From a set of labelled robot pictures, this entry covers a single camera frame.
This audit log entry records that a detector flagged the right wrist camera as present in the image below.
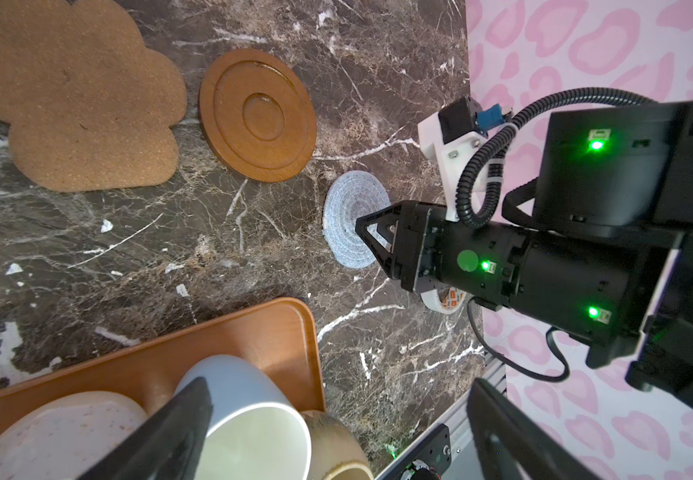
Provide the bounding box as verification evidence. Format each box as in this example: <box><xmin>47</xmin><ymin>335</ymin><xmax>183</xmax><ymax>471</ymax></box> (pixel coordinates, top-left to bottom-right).
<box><xmin>418</xmin><ymin>96</ymin><xmax>513</xmax><ymax>222</ymax></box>

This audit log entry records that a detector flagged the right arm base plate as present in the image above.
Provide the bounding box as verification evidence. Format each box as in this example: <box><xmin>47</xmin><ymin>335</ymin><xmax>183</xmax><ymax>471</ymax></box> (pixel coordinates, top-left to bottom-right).
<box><xmin>378</xmin><ymin>424</ymin><xmax>453</xmax><ymax>480</ymax></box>

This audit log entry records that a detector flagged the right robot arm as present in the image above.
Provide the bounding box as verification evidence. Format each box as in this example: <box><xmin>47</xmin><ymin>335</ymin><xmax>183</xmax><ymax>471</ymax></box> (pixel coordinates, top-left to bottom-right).
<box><xmin>355</xmin><ymin>88</ymin><xmax>693</xmax><ymax>410</ymax></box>

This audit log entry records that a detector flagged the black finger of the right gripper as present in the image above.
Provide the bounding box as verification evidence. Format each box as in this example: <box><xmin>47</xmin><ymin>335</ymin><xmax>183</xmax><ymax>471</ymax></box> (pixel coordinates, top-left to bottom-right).
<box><xmin>356</xmin><ymin>202</ymin><xmax>410</xmax><ymax>280</ymax></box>

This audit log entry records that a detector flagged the cork paw-shaped coaster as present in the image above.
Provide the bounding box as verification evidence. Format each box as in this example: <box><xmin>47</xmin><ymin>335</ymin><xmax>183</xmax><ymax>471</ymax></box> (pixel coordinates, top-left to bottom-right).
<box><xmin>0</xmin><ymin>1</ymin><xmax>188</xmax><ymax>192</ymax></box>

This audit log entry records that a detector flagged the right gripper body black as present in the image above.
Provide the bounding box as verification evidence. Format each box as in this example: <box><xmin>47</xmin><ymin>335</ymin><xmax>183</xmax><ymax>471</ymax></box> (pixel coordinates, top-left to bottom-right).
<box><xmin>394</xmin><ymin>201</ymin><xmax>530</xmax><ymax>310</ymax></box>

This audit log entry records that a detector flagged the brown wooden round coaster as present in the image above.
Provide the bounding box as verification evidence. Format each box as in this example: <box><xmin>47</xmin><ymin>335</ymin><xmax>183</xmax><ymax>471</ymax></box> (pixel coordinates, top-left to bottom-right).
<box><xmin>198</xmin><ymin>49</ymin><xmax>318</xmax><ymax>183</ymax></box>

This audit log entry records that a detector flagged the light blue mug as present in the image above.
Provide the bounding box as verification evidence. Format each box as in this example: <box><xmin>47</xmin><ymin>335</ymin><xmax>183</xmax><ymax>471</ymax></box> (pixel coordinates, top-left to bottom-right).
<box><xmin>176</xmin><ymin>355</ymin><xmax>312</xmax><ymax>480</ymax></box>

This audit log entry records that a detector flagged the orange rectangular tray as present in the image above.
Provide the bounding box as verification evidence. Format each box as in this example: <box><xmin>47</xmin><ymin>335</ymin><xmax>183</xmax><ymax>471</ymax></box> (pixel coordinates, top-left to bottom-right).
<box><xmin>0</xmin><ymin>297</ymin><xmax>326</xmax><ymax>434</ymax></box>

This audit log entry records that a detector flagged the beige ceramic mug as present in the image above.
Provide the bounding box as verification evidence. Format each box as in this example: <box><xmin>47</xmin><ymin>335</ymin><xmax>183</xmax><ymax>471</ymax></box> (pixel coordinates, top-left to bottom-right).
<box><xmin>302</xmin><ymin>410</ymin><xmax>374</xmax><ymax>480</ymax></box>

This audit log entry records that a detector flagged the white speckled mug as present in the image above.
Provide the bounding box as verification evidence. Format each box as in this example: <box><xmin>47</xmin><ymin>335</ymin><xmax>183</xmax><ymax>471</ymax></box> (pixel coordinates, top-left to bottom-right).
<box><xmin>0</xmin><ymin>391</ymin><xmax>148</xmax><ymax>479</ymax></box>

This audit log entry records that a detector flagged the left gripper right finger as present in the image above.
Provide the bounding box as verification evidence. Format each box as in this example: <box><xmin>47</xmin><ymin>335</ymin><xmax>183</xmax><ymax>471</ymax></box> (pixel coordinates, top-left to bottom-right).
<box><xmin>467</xmin><ymin>378</ymin><xmax>597</xmax><ymax>479</ymax></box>

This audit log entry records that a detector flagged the grey knitted round coaster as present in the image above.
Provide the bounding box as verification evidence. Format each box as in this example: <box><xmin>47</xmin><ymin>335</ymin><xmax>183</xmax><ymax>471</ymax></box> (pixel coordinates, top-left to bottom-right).
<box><xmin>322</xmin><ymin>170</ymin><xmax>391</xmax><ymax>269</ymax></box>

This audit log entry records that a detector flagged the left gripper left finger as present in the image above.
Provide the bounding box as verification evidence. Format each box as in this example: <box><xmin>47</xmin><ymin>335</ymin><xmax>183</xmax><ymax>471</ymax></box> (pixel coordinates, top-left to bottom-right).
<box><xmin>80</xmin><ymin>377</ymin><xmax>212</xmax><ymax>479</ymax></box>

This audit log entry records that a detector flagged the masking tape roll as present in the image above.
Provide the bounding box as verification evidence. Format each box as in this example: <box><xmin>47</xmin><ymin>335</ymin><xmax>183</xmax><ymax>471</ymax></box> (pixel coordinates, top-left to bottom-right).
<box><xmin>421</xmin><ymin>287</ymin><xmax>467</xmax><ymax>315</ymax></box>

